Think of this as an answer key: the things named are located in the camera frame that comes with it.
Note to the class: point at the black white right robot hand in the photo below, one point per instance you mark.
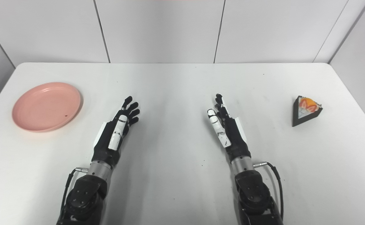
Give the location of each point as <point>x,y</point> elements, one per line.
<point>235,137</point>

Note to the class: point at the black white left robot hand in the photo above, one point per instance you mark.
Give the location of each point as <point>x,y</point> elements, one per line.
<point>106,140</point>

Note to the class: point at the pink round plate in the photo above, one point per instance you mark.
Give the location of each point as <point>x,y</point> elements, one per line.
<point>46,106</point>

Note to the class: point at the chocolate cake slice with fruit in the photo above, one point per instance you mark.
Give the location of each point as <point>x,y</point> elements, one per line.
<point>301,114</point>

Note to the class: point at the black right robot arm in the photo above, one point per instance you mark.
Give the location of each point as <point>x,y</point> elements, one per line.
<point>254,193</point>

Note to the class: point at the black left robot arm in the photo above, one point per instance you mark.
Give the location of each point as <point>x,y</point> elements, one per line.
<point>85,197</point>

